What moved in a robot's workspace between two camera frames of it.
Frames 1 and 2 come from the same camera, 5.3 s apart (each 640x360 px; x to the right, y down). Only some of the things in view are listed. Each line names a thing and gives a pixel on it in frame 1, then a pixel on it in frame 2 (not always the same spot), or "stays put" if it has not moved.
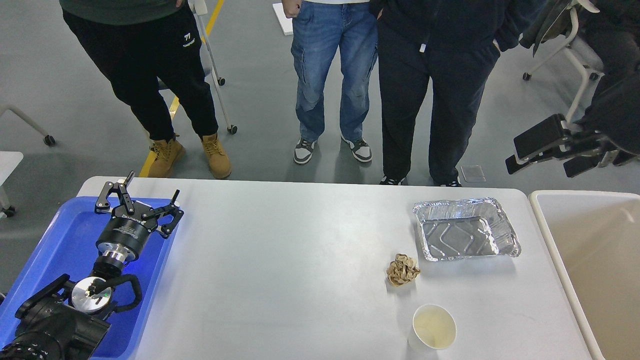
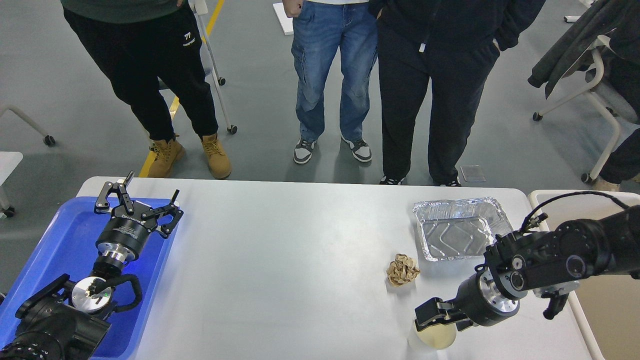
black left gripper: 132,229 stays put
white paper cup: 434,328 stays put
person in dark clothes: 453,44 stays put
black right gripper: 613,114 → 481,299
